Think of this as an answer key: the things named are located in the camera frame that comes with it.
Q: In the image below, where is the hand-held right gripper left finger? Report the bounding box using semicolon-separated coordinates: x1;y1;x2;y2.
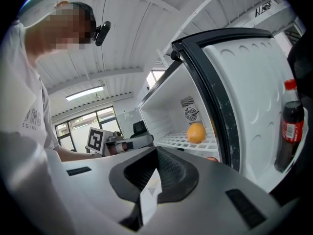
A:
4;131;162;235

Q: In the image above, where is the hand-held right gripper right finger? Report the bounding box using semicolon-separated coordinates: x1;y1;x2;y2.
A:
144;146;294;235

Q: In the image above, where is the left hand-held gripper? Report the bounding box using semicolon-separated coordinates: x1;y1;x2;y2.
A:
85;127;155;156

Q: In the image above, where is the orange fruit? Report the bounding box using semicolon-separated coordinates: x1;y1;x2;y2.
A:
186;122;207;144

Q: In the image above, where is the black mini fridge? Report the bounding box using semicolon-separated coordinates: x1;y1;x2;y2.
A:
136;27;309;193

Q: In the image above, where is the person's left forearm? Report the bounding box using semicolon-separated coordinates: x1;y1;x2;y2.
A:
55;145;103;163

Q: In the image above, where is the black mesh office chair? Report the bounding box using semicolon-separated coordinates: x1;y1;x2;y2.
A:
132;120;148;139

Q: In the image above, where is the white triangle-patterned table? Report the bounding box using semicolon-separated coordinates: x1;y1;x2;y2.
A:
140;169;161;226

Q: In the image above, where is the black-framed window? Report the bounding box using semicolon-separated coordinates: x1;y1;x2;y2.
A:
55;106;120;154

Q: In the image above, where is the long ceiling light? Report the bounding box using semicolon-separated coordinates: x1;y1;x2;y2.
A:
65;86;105;101

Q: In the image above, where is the dark soda bottle red cap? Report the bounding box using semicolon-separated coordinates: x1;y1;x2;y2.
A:
273;79;305;173

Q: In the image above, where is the person's white printed shirt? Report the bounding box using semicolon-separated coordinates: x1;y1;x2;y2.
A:
0;18;61;156

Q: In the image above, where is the person's head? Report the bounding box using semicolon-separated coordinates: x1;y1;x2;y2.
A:
25;1;97;58

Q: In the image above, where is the white wire fridge shelf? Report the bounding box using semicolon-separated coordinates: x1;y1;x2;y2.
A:
156;128;220;153

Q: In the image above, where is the black head-worn camera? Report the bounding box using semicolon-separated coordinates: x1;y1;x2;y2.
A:
92;21;112;47

